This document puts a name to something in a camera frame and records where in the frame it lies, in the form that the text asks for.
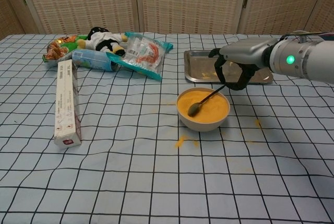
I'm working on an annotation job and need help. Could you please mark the off-white bowl of orange powder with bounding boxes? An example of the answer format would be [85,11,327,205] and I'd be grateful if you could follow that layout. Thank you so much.
[176,87,231,133]

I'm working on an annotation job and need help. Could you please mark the stainless steel tray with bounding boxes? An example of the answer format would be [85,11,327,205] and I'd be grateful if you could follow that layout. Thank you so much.
[183,49,274,85]

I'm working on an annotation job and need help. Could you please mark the long white carton box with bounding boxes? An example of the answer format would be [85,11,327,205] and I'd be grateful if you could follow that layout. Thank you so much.
[53,60,82,149]

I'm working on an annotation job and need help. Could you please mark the light blue tube package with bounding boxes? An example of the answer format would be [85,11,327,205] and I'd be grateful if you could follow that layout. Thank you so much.
[71,49,122,73]

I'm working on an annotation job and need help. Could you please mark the blue checkered tablecloth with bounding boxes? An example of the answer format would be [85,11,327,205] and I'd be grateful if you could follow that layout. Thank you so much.
[0,32,334,224]

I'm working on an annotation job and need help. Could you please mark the clear teal shrimp snack bag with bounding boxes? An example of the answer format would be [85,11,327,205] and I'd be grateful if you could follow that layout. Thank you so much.
[105,31,174,81]

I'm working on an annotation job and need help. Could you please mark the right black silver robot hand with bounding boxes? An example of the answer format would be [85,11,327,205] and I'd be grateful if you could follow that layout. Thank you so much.
[208,38,278,91]

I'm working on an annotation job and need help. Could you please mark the black white plush doll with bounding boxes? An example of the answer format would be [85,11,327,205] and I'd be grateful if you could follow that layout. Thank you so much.
[77,26,129,57]

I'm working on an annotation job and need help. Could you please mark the beige woven folding screen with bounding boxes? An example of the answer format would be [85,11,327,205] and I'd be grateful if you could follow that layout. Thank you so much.
[0,0,334,41]

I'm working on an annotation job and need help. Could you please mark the black spoon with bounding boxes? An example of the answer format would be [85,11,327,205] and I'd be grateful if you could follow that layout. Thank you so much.
[187,84,226,117]

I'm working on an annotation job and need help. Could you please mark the green snack bag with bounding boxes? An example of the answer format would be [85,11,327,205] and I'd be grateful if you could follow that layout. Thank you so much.
[42,33,89,64]

